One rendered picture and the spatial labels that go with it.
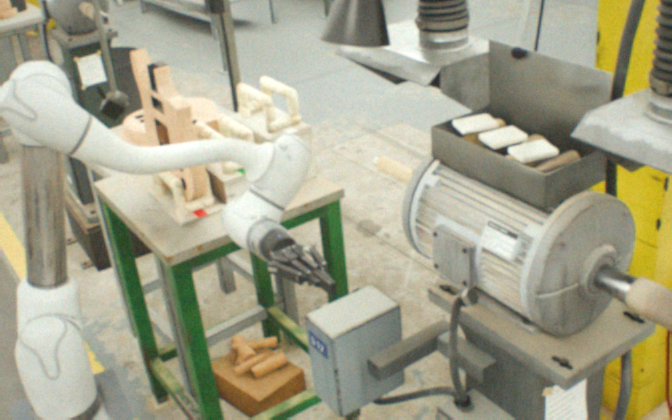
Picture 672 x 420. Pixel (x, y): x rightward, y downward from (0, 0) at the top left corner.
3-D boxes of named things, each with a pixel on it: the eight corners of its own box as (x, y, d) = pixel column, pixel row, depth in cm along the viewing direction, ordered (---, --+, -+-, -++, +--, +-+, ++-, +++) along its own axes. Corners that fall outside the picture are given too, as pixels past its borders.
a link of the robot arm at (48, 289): (21, 375, 194) (18, 327, 213) (86, 367, 200) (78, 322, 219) (0, 74, 164) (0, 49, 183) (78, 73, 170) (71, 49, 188)
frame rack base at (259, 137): (318, 177, 247) (312, 125, 239) (276, 192, 240) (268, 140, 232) (274, 150, 267) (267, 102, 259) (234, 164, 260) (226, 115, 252)
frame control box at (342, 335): (472, 430, 155) (472, 326, 143) (386, 483, 145) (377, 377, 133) (396, 370, 173) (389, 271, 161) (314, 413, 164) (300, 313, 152)
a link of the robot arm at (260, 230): (249, 259, 188) (261, 270, 184) (243, 226, 184) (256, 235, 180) (282, 245, 193) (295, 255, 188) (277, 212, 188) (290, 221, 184)
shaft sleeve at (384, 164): (441, 192, 164) (439, 179, 163) (430, 199, 163) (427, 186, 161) (388, 165, 178) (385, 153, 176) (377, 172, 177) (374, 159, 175)
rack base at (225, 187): (277, 192, 240) (273, 164, 236) (228, 210, 232) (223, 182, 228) (235, 164, 261) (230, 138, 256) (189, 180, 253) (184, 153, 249)
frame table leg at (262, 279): (282, 348, 323) (252, 144, 281) (271, 353, 320) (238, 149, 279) (276, 341, 327) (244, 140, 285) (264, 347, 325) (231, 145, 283)
